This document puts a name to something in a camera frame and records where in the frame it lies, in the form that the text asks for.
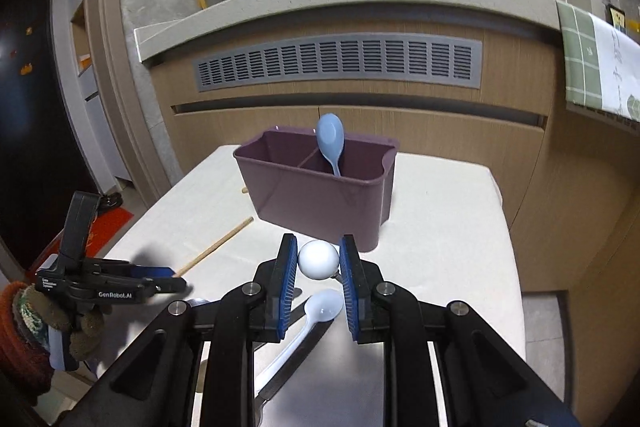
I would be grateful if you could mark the white shelf unit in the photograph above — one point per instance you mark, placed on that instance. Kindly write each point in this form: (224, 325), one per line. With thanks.
(87, 67)

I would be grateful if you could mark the white round-bowl spoon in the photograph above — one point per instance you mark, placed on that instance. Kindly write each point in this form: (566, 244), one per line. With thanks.
(316, 259)

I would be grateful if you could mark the purple plastic utensil holder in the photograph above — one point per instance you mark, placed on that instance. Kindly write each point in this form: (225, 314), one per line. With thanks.
(310, 207)

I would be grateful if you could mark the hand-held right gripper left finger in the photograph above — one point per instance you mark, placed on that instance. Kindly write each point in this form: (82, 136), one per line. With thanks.
(282, 292)

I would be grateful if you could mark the green checked towel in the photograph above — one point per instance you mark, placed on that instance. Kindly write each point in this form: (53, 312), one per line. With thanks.
(580, 57)

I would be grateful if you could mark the grey vent grille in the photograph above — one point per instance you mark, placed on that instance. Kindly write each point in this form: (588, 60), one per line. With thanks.
(340, 62)

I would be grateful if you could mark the person's left hand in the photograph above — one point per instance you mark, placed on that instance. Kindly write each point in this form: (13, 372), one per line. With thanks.
(86, 332)

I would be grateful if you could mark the wooden kitchen cabinet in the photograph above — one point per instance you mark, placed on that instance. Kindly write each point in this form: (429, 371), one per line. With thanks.
(500, 102)

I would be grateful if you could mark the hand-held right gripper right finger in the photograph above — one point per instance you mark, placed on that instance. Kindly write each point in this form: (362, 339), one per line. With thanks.
(350, 294)

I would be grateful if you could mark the dark door with stickers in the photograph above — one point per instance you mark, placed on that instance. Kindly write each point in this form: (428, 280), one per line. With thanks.
(30, 107)

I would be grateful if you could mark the light blue plastic spoon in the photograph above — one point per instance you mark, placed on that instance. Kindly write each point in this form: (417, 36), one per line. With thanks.
(330, 139)

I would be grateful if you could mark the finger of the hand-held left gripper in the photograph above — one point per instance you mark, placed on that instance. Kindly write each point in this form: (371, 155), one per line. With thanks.
(160, 273)
(170, 285)

